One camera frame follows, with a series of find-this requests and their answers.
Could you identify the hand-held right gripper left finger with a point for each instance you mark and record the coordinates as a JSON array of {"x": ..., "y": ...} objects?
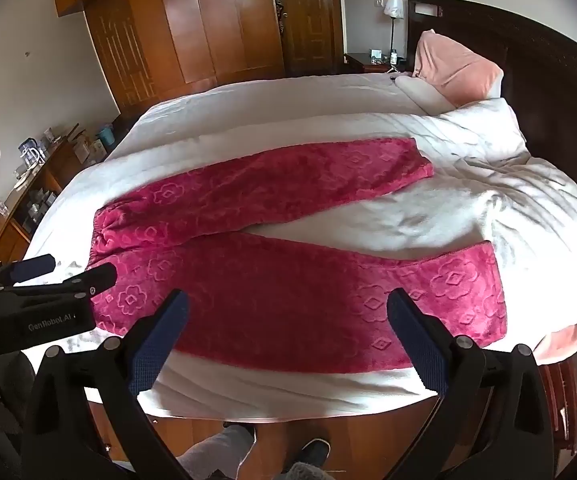
[{"x": 161, "y": 342}]

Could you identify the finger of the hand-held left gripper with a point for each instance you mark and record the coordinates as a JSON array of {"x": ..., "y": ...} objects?
[
  {"x": 33, "y": 266},
  {"x": 96, "y": 277}
]

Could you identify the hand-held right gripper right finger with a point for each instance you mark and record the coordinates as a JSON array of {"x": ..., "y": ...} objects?
[{"x": 421, "y": 345}]

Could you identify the pink fleece pants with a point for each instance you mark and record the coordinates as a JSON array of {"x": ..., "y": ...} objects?
[{"x": 268, "y": 280}]

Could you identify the wooden sideboard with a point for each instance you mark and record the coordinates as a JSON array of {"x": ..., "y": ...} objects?
[{"x": 33, "y": 195}]

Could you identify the glass electric kettle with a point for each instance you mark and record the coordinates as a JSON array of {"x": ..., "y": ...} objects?
[{"x": 31, "y": 152}]

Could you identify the person's grey trouser leg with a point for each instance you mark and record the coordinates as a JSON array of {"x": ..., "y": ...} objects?
[{"x": 216, "y": 452}]

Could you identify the blue waste bin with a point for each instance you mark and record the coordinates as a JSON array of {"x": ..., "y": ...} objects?
[{"x": 104, "y": 136}]

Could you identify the person's dark slipper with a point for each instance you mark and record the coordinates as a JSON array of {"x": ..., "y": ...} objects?
[{"x": 314, "y": 452}]

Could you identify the white duvet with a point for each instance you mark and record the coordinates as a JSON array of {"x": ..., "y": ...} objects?
[{"x": 368, "y": 110}]

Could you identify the white pillow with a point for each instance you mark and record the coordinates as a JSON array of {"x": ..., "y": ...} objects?
[{"x": 423, "y": 92}]

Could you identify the brown wooden wardrobe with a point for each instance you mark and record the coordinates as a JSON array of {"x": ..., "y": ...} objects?
[{"x": 193, "y": 25}]

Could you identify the pink pillow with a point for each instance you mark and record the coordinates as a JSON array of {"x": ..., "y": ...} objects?
[{"x": 448, "y": 70}]

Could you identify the dark wooden nightstand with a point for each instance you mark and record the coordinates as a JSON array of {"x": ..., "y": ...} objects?
[{"x": 358, "y": 62}]

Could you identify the dark wooden headboard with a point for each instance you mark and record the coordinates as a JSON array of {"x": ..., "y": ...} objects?
[{"x": 543, "y": 75}]

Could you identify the brown wooden door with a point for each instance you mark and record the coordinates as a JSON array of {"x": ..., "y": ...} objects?
[{"x": 313, "y": 20}]

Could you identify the white shade table lamp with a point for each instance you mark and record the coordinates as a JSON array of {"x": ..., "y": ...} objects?
[{"x": 393, "y": 7}]

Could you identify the red wooden bed frame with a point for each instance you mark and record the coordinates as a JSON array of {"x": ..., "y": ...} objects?
[{"x": 561, "y": 400}]

